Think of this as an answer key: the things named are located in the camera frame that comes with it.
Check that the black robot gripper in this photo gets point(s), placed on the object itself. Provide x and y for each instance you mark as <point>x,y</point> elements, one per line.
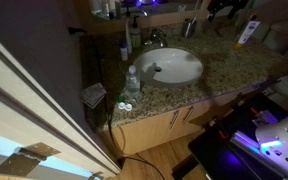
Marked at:
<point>216,5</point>

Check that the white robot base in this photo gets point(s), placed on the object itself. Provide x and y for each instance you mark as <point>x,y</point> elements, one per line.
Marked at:
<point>273,140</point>

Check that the chrome faucet tap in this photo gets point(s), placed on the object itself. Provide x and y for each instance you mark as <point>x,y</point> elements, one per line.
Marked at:
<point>157,36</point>

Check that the metal cup with toothbrush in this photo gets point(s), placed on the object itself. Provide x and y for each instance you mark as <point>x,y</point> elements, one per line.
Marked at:
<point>188,27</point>

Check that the white tube with yellow cap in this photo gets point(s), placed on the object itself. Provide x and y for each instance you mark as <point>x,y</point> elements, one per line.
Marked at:
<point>246,33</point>

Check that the white oval sink basin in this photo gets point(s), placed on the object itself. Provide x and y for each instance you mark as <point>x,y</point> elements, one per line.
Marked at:
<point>169,67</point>

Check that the green soap pump bottle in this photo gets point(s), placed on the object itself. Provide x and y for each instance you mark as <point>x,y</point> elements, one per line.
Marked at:
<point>135,33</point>

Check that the small white blue-capped bottle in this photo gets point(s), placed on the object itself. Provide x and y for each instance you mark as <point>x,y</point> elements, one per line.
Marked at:
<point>123,50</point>

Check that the clear plastic water bottle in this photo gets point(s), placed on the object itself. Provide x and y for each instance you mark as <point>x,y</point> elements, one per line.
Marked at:
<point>132,82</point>

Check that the white contact lens case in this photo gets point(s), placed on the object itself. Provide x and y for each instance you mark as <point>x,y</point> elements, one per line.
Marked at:
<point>125,106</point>

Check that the black robot cart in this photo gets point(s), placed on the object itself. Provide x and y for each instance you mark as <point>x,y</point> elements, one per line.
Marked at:
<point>229,149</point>

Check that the wooden vanity cabinet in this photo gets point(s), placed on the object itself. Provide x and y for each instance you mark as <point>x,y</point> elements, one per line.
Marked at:
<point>134,137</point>

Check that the folded paper booklet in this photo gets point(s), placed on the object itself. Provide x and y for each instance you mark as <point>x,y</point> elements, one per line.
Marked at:
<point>92,95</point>

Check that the white door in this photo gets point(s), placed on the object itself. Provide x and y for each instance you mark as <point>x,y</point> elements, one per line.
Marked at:
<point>29,115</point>

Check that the brass door hinge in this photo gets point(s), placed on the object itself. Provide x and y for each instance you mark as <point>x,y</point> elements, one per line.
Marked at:
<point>22,162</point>

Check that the right cabinet door handle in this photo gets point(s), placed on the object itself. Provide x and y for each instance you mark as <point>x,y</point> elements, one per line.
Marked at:
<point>187,116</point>

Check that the cabinet door handle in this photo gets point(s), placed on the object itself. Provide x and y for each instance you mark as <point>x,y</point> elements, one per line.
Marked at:
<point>174,118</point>
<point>187,116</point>

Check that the wall mirror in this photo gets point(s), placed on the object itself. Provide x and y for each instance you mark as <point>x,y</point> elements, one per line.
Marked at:
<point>120,9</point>

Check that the left cabinet door handle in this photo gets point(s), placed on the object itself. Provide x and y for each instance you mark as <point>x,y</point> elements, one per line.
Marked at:
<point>174,118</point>

